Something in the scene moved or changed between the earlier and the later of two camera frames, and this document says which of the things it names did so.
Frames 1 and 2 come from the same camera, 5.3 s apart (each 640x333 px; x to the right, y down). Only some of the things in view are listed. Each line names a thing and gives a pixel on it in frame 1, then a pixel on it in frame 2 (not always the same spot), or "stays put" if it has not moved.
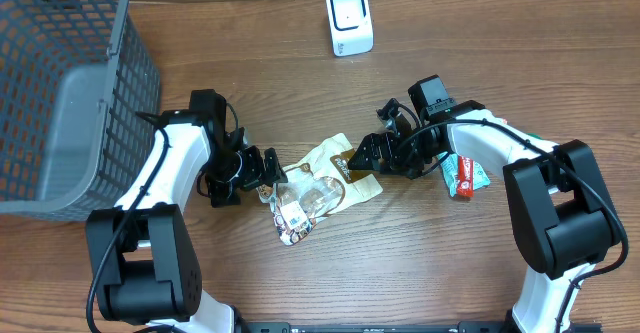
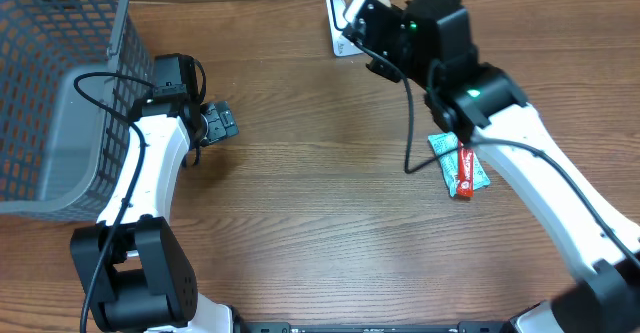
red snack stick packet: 466,177 stays put
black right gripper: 382,140 → 375,46
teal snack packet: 450,162 stays put
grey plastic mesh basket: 77,70 stays put
